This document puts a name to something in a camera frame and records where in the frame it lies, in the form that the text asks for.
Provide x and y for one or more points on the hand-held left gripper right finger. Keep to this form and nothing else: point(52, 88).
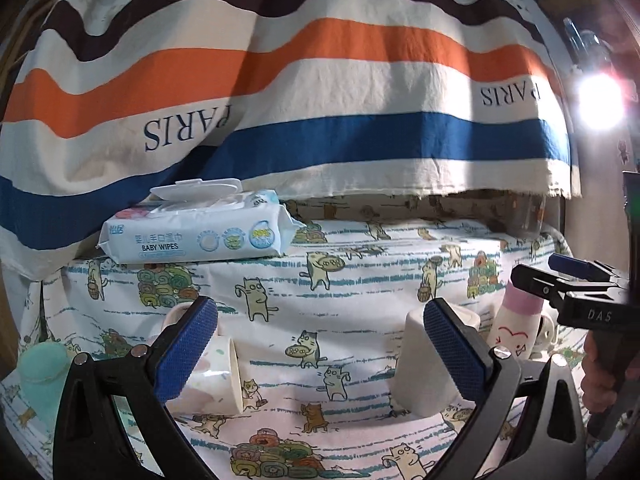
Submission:
point(454, 355)

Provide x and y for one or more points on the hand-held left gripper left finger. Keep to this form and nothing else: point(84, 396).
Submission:
point(186, 347)

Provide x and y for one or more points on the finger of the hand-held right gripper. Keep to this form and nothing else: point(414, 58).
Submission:
point(570, 263)
point(542, 287)

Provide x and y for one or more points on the white cup with pastel dots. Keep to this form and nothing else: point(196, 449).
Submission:
point(216, 372)

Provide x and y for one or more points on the pink white cup red heart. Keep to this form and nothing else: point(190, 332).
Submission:
point(515, 327)

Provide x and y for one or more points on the plain cream cup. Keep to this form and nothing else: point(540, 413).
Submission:
point(412, 360)

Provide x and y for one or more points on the teal felt cup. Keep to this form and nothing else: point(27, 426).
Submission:
point(42, 385)

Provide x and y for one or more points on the person's right hand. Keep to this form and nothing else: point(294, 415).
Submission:
point(597, 380)

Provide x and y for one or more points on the clear plastic container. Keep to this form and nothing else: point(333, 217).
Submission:
point(530, 215)

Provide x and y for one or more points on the baby wipes pack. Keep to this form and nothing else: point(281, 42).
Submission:
point(200, 237)

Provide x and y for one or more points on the cat print bed sheet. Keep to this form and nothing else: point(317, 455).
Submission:
point(320, 310)

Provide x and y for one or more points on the blue clear bottle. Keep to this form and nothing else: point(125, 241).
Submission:
point(582, 42)

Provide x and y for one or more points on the striped cloth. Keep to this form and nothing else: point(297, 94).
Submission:
point(320, 90)

